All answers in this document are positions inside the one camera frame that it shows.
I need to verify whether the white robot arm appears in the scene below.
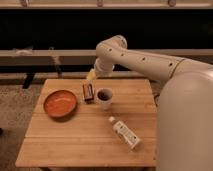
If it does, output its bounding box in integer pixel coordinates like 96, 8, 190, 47
87, 35, 213, 171

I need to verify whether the white paper cup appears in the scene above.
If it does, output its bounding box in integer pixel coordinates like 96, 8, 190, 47
96, 88, 113, 110

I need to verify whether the wooden table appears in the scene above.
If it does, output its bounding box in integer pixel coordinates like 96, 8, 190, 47
16, 79, 156, 167

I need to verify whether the white plastic bottle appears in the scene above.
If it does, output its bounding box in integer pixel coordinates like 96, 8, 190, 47
109, 116, 141, 149

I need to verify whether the grey horizontal rail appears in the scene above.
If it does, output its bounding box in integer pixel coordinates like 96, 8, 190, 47
0, 49, 213, 67

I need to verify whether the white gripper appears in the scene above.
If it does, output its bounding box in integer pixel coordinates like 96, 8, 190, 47
86, 58, 114, 81

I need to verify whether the orange ceramic bowl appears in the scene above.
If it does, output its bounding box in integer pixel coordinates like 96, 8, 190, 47
43, 90, 77, 118

